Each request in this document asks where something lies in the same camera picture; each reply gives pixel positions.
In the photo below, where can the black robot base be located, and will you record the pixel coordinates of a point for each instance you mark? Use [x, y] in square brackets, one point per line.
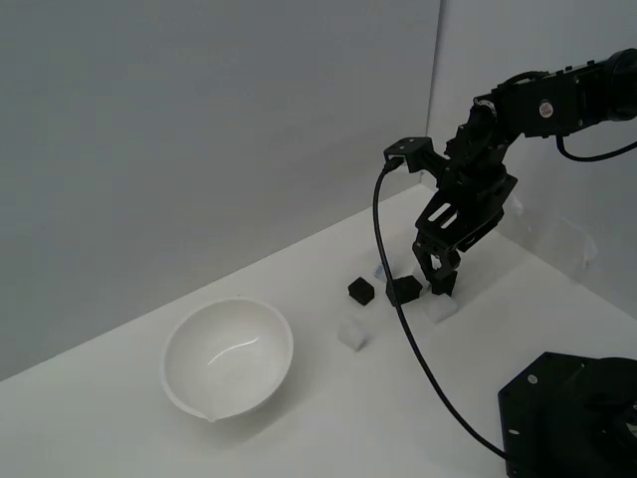
[557, 413]

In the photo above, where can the white foam cube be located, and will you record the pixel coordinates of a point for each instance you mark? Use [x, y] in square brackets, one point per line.
[440, 310]
[351, 334]

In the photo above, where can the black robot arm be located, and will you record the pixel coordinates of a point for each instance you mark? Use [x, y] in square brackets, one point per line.
[542, 107]

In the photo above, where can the clear tape piece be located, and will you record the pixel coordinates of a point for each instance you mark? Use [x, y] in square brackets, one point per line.
[515, 205]

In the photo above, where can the white bowl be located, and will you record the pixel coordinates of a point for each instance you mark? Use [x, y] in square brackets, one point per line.
[224, 368]

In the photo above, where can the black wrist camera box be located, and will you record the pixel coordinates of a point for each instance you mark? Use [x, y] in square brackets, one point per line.
[410, 149]

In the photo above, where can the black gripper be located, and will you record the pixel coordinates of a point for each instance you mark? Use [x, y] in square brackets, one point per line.
[463, 209]

